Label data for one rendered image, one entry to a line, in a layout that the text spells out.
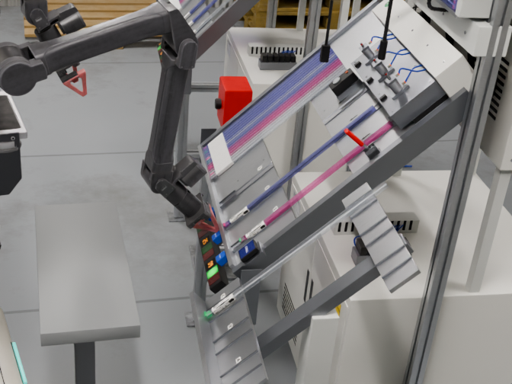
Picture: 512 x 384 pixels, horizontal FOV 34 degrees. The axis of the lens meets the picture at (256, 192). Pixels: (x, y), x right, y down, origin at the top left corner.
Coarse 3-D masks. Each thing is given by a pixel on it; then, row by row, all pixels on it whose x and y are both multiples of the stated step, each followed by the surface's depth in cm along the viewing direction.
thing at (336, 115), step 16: (368, 16) 249; (352, 32) 249; (368, 32) 243; (336, 48) 249; (352, 48) 243; (320, 96) 237; (352, 96) 226; (368, 96) 220; (320, 112) 231; (336, 112) 226; (352, 112) 220; (384, 112) 210; (336, 128) 220; (368, 128) 210; (336, 144) 215; (352, 144) 211; (384, 144) 202; (352, 160) 206; (368, 160) 202
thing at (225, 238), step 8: (200, 152) 259; (208, 168) 251; (208, 176) 245; (208, 184) 242; (216, 192) 240; (216, 200) 234; (216, 208) 230; (216, 216) 227; (224, 232) 219; (224, 240) 217; (232, 256) 211; (232, 264) 207
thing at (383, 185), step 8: (384, 184) 180; (376, 192) 180; (360, 200) 181; (368, 200) 181; (352, 208) 182; (336, 216) 183; (344, 216) 182; (328, 224) 183; (336, 224) 183; (320, 232) 183; (304, 240) 185; (312, 240) 184; (296, 248) 185; (304, 248) 185; (288, 256) 185; (272, 264) 186; (280, 264) 186; (264, 272) 186; (272, 272) 186; (256, 280) 187; (240, 288) 188; (248, 288) 187; (208, 312) 190
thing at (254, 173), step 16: (240, 160) 244; (256, 160) 237; (224, 176) 244; (240, 176) 237; (256, 176) 232; (272, 176) 226; (224, 192) 238; (240, 192) 231; (256, 192) 226; (224, 208) 232; (240, 208) 226; (256, 208) 221; (272, 208) 216; (240, 224) 221; (256, 224) 216; (272, 224) 211; (288, 224) 206; (256, 240) 211
